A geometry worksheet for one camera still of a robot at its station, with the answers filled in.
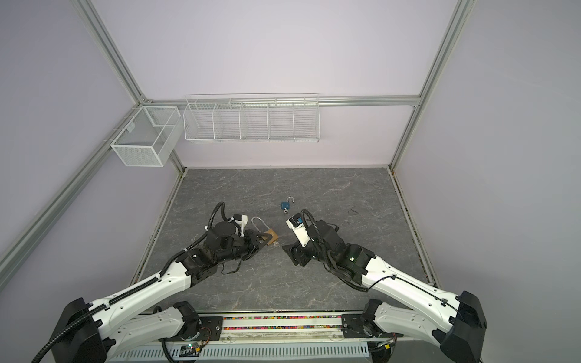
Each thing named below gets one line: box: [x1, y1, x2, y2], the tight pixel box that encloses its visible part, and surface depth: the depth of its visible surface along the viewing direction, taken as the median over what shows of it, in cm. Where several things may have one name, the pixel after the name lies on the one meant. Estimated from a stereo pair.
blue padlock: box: [280, 195, 295, 211], surface depth 107 cm
